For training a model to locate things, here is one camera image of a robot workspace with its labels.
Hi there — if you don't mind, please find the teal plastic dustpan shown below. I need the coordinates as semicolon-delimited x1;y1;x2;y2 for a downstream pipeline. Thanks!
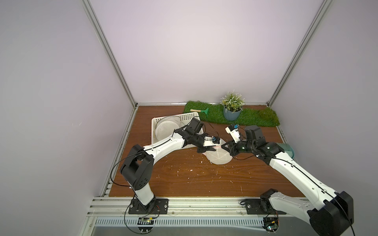
277;143;295;160

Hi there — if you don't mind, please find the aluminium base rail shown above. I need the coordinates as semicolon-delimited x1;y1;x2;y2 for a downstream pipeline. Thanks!
78;196;322;236

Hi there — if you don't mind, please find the green artificial grass mat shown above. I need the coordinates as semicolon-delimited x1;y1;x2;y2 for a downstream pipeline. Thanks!
184;101;280;127

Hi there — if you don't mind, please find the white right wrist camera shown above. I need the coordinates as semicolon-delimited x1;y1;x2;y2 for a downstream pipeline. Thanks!
225;124;241;143

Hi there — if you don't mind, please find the green rake with wooden handle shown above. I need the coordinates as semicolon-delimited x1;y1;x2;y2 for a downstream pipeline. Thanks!
190;108;209;115

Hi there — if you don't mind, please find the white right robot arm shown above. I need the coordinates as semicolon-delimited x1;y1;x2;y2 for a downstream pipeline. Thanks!
222;124;354;236

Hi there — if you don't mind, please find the white perforated plastic basket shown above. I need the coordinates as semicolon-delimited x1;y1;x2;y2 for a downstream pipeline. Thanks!
151;112;200;144

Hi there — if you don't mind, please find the artificial plant in teal pot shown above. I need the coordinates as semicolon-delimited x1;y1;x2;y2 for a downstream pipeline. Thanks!
220;92;245;121

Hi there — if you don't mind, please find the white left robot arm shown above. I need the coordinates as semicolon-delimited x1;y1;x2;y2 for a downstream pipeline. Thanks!
120;118;220;211

